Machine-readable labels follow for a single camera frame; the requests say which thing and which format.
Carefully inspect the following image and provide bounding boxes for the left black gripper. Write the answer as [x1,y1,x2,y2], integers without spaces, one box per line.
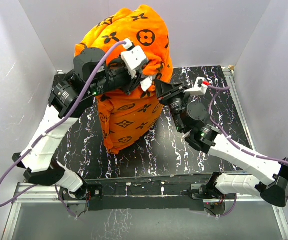
[88,52,148,97]

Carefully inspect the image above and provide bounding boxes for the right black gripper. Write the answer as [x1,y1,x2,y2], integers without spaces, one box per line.
[154,80,192,133]

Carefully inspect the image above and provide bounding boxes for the orange patterned pillowcase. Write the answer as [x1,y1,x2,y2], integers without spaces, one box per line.
[74,7,174,155]

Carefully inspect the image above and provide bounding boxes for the white pillow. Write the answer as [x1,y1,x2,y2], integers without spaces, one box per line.
[140,75,154,92]

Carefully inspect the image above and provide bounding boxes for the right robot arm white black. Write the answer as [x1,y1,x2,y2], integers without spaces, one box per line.
[154,77,288,208]

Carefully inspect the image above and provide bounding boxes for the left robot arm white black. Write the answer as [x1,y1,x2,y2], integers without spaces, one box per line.
[12,46,149,200]

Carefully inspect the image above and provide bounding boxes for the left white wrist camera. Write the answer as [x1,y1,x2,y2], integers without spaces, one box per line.
[120,38,149,79]

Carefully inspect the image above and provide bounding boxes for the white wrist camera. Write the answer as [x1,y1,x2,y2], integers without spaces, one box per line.
[120,38,149,79]
[184,77,209,96]

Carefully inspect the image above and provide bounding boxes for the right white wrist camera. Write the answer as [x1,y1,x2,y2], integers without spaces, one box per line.
[184,77,209,96]

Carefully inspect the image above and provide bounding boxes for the aluminium frame rail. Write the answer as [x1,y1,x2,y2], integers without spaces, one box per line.
[2,183,288,240]

